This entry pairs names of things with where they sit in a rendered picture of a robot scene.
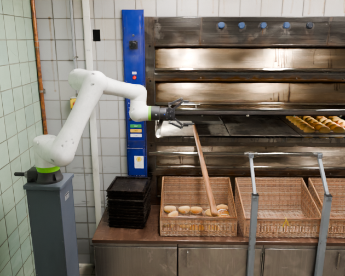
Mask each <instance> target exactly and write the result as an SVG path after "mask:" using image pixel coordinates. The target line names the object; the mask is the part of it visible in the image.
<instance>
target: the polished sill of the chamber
mask: <svg viewBox="0 0 345 276"><path fill-rule="evenodd" d="M198 137H199V141H200V142H272V143H345V136H198ZM156 142H196V140H195V137H194V136H171V135H156Z"/></svg>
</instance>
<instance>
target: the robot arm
mask: <svg viewBox="0 0 345 276"><path fill-rule="evenodd" d="M68 83H69V85H70V86H71V88H73V89H74V90H78V91H79V94H78V96H77V99H76V101H75V103H74V105H73V108H72V110H71V112H70V114H69V116H68V118H67V120H66V121H65V123H64V125H63V127H62V129H61V130H60V132H59V134H58V136H57V137H56V136H54V135H40V136H37V137H35V138H34V139H33V150H34V160H35V166H36V167H35V166H33V167H32V168H30V169H29V170H27V171H25V172H15V173H14V176H24V177H25V178H27V182H34V181H35V182H36V183H38V184H41V185H49V184H54V183H58V182H60V181H62V180H63V179H64V176H63V174H62V173H61V170H60V167H64V166H67V165H69V164H70V163H71V162H72V161H73V159H74V155H75V153H76V149H77V146H78V144H79V141H80V138H81V135H82V133H83V131H84V128H85V126H86V124H87V122H88V120H89V118H90V116H91V114H92V112H93V110H94V108H95V106H96V104H97V103H98V101H99V99H100V97H101V96H102V95H103V94H104V95H113V96H119V97H124V98H126V99H130V111H129V115H130V118H131V119H132V120H133V121H135V122H141V121H146V120H160V118H161V119H168V120H169V122H168V124H171V125H173V126H175V127H177V128H179V129H182V128H183V127H188V125H194V123H183V124H182V123H181V122H180V121H179V120H177V119H176V118H175V109H176V108H177V107H179V106H180V105H181V104H182V103H183V104H194V102H189V101H188V100H183V98H182V97H181V98H179V99H177V100H175V101H173V102H169V103H168V105H169V107H161V108H160V106H147V105H146V97H147V91H146V88H145V87H144V86H142V85H138V84H130V83H124V82H120V81H118V80H114V79H111V78H108V77H106V76H105V75H104V74H103V73H101V72H99V71H87V70H84V69H81V68H77V69H75V70H73V71H71V72H70V74H69V75H68ZM179 101H181V102H179ZM176 102H179V103H178V104H177V105H176V106H175V107H173V108H171V105H172V104H174V103H176ZM171 119H173V120H175V121H176V122H177V123H179V124H180V125H181V126H179V125H177V124H175V123H173V122H171Z"/></svg>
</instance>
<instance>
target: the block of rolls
mask: <svg viewBox="0 0 345 276"><path fill-rule="evenodd" d="M286 119H288V120H289V121H291V122H292V123H294V125H296V126H297V127H298V128H300V129H301V130H303V131H304V132H305V133H314V132H315V130H318V131H319V133H324V134H326V133H330V131H331V130H333V131H334V132H335V133H345V120H343V119H341V118H338V117H337V116H311V117H310V116H299V117H298V116H296V117H294V116H286Z"/></svg>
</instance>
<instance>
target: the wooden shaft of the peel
mask: <svg viewBox="0 0 345 276"><path fill-rule="evenodd" d="M192 127H193V132H194V137H195V142H196V145H197V150H198V156H199V160H200V166H201V169H202V174H203V179H204V184H205V189H206V194H207V197H208V202H209V207H210V212H211V215H212V217H216V216H217V209H216V205H215V201H214V196H213V193H212V189H211V185H210V181H209V177H208V172H207V169H206V165H205V161H204V157H203V153H202V148H201V145H200V141H199V137H198V133H197V128H196V124H195V123H194V125H192Z"/></svg>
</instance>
